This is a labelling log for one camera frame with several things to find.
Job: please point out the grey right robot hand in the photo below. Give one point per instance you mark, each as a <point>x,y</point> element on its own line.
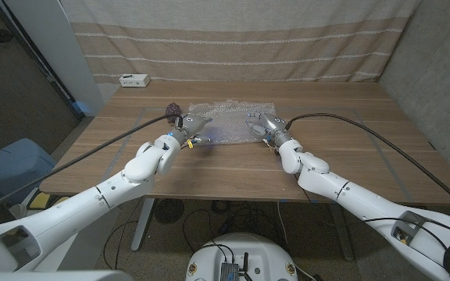
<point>270,125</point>

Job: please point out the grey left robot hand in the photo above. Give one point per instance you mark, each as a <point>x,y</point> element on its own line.
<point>191,124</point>

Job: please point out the clear bubble wrap sheet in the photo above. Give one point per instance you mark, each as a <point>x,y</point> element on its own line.
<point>229,117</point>

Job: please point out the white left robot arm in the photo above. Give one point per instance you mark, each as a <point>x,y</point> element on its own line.
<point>72,210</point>

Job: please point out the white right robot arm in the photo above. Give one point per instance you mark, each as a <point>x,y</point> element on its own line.
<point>365,203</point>

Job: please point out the purple bumpy ball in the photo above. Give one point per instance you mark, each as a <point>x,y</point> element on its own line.
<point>174,109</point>

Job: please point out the white power strip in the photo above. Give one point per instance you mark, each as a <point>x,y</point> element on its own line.
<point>134,80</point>

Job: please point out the round black floor fan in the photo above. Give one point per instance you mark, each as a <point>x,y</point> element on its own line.
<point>169,210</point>

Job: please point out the white table leg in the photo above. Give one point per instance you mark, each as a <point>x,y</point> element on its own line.
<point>142,226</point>

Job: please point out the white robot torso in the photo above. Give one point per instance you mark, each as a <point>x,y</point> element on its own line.
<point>256,253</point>

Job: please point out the grey table leg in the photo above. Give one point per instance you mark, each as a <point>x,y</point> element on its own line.
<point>346,246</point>

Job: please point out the small grey electronics box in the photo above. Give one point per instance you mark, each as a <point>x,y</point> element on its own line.
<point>229,272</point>

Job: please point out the white partition panel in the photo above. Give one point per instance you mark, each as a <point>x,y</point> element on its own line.
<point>53,47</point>

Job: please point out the yellow and black foot pedal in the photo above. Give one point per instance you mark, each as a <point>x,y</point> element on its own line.
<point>39,200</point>

